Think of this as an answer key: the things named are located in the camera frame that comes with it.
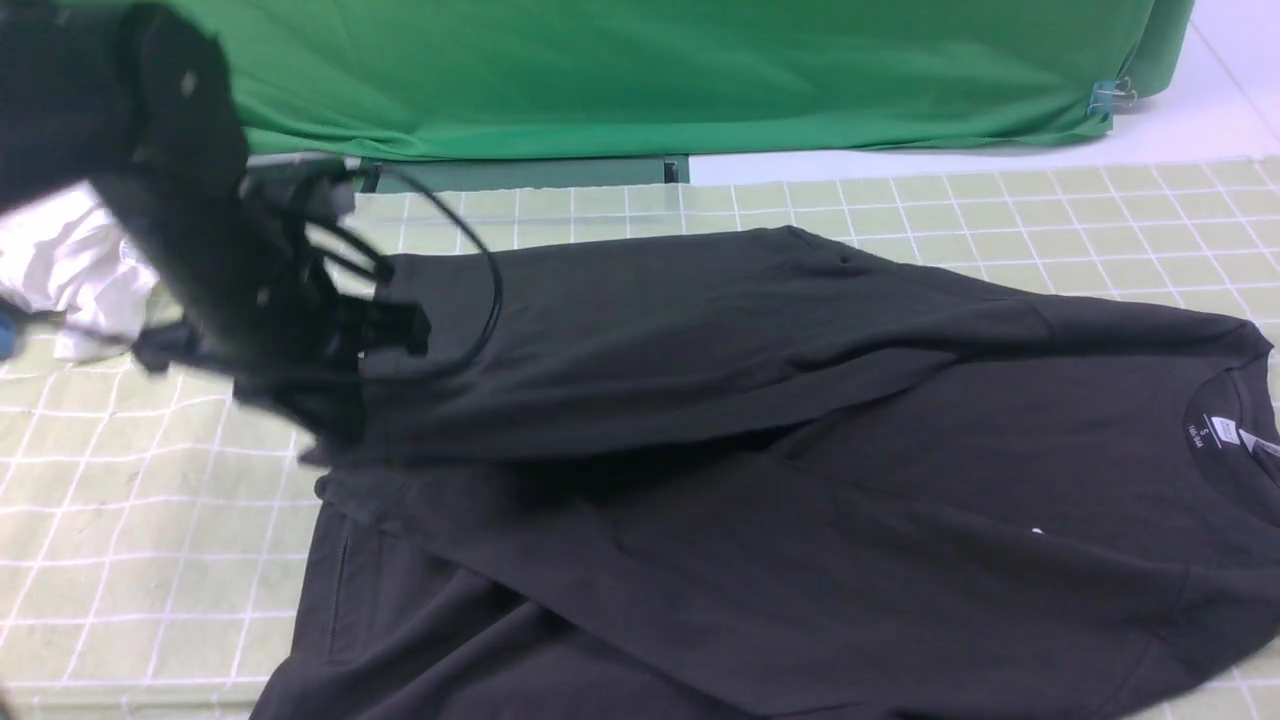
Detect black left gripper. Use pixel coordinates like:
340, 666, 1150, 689
95, 176, 431, 441

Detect dark gray long-sleeved shirt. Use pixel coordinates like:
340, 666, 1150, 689
251, 227, 1279, 719

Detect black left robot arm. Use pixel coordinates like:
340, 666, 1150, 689
1, 1, 430, 445

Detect crumpled white shirt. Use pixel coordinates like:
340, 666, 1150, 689
1, 183, 160, 363

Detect green backdrop cloth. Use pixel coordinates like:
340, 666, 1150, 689
174, 1, 1193, 161

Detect light green checkered tablecloth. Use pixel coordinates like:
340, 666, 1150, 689
1, 158, 1279, 719

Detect small blue object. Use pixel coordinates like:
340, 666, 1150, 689
0, 304, 19, 363

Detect blue binder clip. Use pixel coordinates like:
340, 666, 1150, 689
1085, 77, 1139, 117

